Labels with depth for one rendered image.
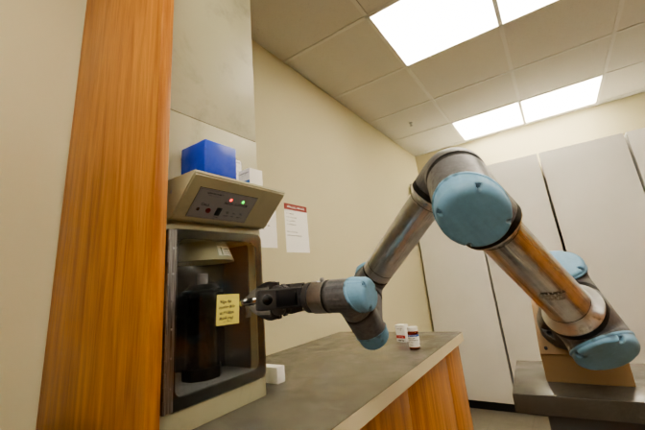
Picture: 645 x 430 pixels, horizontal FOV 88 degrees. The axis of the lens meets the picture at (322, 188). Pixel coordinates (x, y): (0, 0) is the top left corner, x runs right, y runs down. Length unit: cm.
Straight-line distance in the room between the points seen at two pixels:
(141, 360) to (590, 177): 345
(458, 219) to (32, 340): 110
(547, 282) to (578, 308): 9
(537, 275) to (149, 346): 73
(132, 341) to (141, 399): 11
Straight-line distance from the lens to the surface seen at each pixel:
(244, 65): 130
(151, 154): 84
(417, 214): 77
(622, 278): 359
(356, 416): 93
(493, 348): 369
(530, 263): 72
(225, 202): 92
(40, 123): 134
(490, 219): 60
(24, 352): 124
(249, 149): 115
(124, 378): 85
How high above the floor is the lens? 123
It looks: 16 degrees up
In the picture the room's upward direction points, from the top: 5 degrees counter-clockwise
